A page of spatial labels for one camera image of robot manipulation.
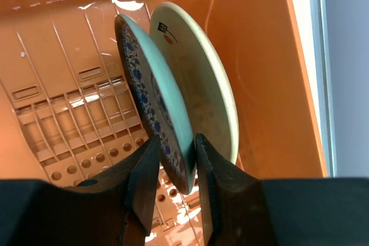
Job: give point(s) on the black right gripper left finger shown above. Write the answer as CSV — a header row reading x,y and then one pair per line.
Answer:
x,y
114,207

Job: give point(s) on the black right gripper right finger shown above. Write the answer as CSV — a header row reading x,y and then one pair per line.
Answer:
x,y
239,209

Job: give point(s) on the pale green rimmed plate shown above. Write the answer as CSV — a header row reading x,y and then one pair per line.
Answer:
x,y
200,75

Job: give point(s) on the blue floral patterned plate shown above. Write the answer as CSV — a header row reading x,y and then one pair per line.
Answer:
x,y
158,100

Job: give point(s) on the orange plastic dish rack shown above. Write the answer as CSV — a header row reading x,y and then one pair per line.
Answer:
x,y
67,112

